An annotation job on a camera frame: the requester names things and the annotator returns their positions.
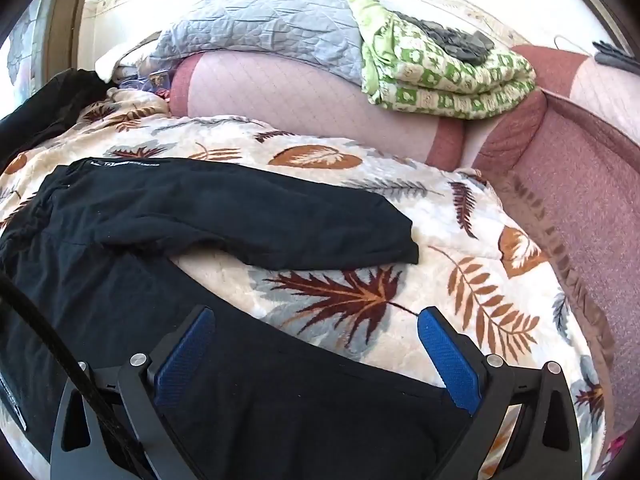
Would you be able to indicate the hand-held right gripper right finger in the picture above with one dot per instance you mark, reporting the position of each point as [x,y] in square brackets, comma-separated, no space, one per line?
[447,355]

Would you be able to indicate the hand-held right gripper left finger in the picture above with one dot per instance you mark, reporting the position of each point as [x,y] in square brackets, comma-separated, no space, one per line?
[185,355]

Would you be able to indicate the black pants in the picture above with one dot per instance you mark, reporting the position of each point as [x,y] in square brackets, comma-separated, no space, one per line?
[150,220]

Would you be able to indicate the leaf print fleece blanket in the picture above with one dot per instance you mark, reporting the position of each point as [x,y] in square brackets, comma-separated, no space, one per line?
[350,195]

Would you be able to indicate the colourful printed cloth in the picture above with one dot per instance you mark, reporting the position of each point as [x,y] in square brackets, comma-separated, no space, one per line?
[150,82]

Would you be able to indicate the black cloth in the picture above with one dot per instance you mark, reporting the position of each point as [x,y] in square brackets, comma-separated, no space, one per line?
[50,110]

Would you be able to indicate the green patterned blanket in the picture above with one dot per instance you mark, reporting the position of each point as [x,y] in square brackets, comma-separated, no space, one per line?
[425,75]

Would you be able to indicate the white pillow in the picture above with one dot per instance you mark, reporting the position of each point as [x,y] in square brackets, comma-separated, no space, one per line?
[112,62]

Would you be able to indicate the dark grey gloves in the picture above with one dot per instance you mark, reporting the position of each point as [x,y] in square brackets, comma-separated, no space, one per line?
[450,40]

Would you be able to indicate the dark grey object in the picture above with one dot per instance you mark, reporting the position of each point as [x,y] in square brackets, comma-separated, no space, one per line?
[610,55]

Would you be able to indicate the grey quilted blanket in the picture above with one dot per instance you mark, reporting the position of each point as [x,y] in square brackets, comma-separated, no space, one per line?
[260,20]

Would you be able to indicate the wooden door frame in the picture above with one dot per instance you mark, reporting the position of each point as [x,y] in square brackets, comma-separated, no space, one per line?
[67,15]

